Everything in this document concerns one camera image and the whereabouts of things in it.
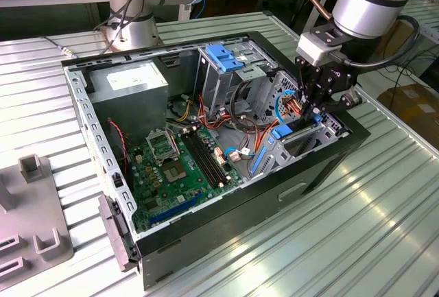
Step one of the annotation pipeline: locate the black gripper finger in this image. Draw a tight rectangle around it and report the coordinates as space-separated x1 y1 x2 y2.
312 91 364 116
295 56 325 130

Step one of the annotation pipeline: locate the orange red power wire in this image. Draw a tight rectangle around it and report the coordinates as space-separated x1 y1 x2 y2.
285 95 308 117

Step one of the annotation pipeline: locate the hard disk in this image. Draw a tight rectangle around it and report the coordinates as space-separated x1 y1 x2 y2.
249 114 323 177

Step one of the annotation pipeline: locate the grey metal disk bay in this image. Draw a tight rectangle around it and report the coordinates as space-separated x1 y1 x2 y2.
246 113 351 180

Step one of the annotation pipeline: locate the large brown cardboard box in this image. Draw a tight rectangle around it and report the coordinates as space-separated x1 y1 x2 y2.
376 83 439 136

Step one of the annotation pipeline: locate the black tripod stand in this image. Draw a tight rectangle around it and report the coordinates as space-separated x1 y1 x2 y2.
289 0 330 37

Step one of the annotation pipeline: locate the blue plastic drive latch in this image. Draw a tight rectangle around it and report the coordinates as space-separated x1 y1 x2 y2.
206 45 245 74

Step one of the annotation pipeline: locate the grey metal drive cage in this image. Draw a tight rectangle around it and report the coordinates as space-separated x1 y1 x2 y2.
193 41 278 119

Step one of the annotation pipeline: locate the metal slat side table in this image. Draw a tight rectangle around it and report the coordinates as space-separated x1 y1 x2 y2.
399 0 439 46

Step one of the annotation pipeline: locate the black RAM slot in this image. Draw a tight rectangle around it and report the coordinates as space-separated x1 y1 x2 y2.
191 131 226 185
195 130 230 183
186 133 222 188
182 134 218 190

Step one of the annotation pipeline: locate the black open PC case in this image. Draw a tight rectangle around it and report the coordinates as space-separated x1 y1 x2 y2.
60 30 372 291

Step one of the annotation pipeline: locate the metal socket cover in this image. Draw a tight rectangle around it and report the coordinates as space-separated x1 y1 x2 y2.
145 128 181 166

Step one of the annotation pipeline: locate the green motherboard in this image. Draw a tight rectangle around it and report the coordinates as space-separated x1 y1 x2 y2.
128 127 246 233

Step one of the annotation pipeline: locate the grey power supply unit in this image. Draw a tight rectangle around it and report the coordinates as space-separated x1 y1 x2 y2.
87 60 169 145

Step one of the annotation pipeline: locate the blue expansion slot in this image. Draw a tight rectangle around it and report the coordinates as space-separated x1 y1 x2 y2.
147 192 203 226

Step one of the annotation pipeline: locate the grey plastic panel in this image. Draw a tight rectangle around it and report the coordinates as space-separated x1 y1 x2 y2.
97 193 138 273

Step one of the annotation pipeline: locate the grey parts rack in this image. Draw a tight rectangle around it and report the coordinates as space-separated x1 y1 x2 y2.
0 152 75 283

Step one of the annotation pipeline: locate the thick black camera cable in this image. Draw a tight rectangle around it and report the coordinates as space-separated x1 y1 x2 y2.
327 15 422 69

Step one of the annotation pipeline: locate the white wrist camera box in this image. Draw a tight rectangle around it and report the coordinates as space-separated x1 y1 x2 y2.
296 31 344 67

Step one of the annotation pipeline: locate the blue data wire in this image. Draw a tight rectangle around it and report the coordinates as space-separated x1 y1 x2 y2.
274 90 299 123

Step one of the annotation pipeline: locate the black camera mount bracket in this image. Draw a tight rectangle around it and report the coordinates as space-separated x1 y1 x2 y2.
310 22 349 43

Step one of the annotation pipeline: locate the black cable loop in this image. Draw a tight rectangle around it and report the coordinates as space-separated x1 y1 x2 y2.
229 80 274 135

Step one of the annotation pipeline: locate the thin light blue wire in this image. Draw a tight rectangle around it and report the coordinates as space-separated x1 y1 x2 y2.
224 145 257 160

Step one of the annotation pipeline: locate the red orange wire bundle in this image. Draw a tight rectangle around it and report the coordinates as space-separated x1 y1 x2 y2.
198 93 275 149

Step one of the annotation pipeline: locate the orange yellow wire bundle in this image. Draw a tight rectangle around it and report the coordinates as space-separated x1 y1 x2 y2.
176 99 193 122

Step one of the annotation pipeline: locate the red and black fan wire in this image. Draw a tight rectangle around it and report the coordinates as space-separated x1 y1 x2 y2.
108 120 133 188

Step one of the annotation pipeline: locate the black cable with metal plug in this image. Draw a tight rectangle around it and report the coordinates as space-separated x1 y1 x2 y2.
43 35 75 58

